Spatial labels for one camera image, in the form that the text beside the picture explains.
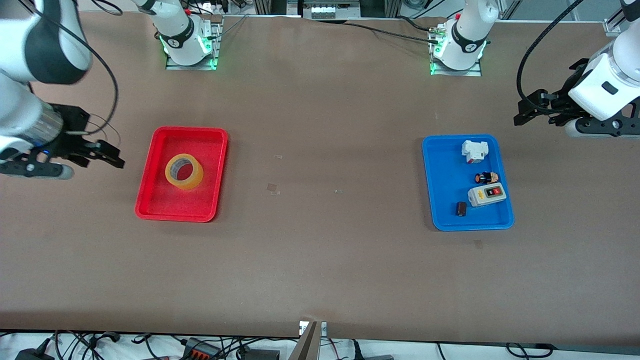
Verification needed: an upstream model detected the yellow tape roll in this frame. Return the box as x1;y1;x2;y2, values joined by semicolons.
165;153;204;190

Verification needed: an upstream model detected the red plastic tray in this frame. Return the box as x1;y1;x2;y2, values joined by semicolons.
134;126;229;223

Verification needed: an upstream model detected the white circuit breaker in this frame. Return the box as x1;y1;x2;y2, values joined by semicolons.
461;140;489;164

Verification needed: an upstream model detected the blue plastic tray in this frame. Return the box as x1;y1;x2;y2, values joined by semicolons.
422;135;515;232

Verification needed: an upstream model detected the black power adapter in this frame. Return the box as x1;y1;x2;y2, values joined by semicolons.
15;345;56;360

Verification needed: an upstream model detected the black orange power strip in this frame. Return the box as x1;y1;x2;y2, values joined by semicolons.
181;338;222;360

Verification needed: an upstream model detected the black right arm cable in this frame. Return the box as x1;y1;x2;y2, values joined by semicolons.
30;0;122;146

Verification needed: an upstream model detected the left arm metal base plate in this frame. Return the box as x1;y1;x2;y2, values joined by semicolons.
430;27;482;77

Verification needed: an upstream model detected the grey switch box red button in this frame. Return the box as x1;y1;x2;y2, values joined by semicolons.
468;183;507;207

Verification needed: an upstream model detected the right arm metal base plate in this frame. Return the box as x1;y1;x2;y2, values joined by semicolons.
166;16;224;71

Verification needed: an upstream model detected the black cable on table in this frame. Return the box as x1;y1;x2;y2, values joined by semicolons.
345;15;442;44

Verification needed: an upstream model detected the black looped floor cable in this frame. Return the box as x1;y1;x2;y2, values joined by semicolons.
505;342;553;359

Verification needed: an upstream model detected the aluminium frame structure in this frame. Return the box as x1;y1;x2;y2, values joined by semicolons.
252;0;401;21

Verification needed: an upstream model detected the metal camera pole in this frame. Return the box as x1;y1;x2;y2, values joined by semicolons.
287;321;321;360

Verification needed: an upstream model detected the metal pole clamp bracket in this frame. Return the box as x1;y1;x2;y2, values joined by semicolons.
299;320;328;337

